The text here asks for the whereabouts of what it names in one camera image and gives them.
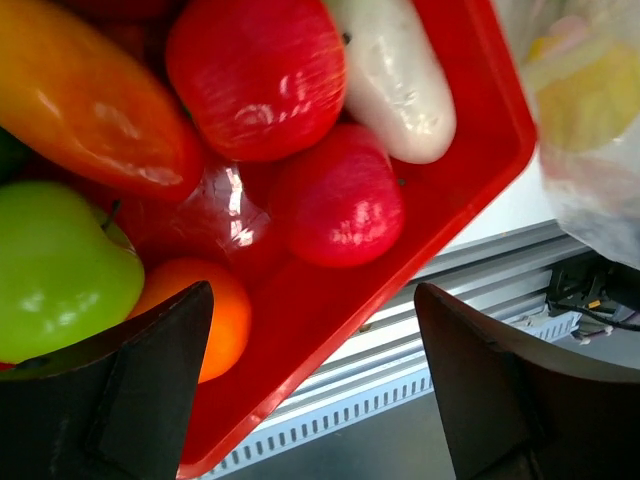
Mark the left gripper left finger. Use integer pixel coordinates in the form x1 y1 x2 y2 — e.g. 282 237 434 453
1 282 214 479

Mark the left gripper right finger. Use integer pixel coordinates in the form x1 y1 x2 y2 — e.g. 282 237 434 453
414 283 639 479

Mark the red apple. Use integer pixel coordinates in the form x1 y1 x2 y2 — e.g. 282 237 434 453
269 124 405 268

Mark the clear zip top bag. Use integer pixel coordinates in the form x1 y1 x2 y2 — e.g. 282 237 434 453
493 1 639 268

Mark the yellow starfruit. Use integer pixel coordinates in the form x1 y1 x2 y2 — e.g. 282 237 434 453
525 37 639 154

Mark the green apple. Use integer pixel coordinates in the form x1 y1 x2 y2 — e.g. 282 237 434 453
1 181 144 364

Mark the orange fruit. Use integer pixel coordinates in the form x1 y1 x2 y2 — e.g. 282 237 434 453
129 257 252 383

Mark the red plastic tray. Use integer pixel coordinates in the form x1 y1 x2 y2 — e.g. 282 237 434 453
0 0 539 480

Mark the red orange mango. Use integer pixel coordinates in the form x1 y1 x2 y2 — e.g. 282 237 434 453
1 1 205 201

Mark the white radish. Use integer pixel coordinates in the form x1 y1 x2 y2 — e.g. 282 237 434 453
325 1 457 164

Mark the red tomato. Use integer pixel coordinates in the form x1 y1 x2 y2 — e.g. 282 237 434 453
165 0 346 162

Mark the aluminium mounting rail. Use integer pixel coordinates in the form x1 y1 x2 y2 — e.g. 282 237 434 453
272 219 601 416

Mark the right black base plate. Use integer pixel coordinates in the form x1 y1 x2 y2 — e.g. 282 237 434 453
545 252 639 332

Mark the white slotted cable duct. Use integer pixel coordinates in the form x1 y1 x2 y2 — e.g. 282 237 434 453
199 307 586 480

